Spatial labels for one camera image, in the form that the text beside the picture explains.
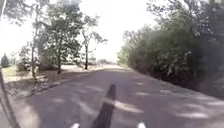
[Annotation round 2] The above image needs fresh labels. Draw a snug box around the thin-trunked tree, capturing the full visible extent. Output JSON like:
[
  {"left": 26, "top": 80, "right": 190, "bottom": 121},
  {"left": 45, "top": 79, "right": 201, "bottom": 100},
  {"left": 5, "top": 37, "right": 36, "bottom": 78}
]
[{"left": 18, "top": 0, "right": 46, "bottom": 80}]

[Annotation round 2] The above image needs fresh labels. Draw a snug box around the wood of trees and bushes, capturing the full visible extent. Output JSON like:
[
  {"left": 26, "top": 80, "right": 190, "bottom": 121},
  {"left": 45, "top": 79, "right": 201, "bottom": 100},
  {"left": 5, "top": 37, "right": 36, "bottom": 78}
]
[{"left": 116, "top": 0, "right": 224, "bottom": 100}]

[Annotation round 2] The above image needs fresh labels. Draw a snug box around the tall tree with forked branches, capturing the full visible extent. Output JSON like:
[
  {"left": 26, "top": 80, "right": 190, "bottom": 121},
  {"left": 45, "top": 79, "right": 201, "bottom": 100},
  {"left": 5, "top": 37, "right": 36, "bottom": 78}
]
[{"left": 77, "top": 14, "right": 108, "bottom": 71}]

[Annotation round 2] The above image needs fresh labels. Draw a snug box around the small conifer tree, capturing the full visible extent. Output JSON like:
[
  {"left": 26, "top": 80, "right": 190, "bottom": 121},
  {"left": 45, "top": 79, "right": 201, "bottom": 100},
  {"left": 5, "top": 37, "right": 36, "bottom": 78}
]
[{"left": 0, "top": 52, "right": 11, "bottom": 69}]

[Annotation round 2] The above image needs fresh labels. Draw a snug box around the large leafy tree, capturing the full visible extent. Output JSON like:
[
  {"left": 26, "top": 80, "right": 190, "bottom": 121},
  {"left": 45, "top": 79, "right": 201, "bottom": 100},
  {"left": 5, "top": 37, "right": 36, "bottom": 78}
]
[{"left": 35, "top": 0, "right": 84, "bottom": 75}]

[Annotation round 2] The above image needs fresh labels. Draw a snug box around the dirt verge with dry grass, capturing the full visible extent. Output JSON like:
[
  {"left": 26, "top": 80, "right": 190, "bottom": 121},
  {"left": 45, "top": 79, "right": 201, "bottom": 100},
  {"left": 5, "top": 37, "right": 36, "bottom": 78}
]
[{"left": 0, "top": 64, "right": 101, "bottom": 98}]

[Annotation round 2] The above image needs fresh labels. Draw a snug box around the grey asphalt road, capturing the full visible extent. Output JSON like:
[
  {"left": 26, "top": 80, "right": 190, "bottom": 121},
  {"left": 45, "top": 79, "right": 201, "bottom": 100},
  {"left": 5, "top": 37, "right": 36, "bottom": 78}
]
[{"left": 9, "top": 64, "right": 224, "bottom": 128}]

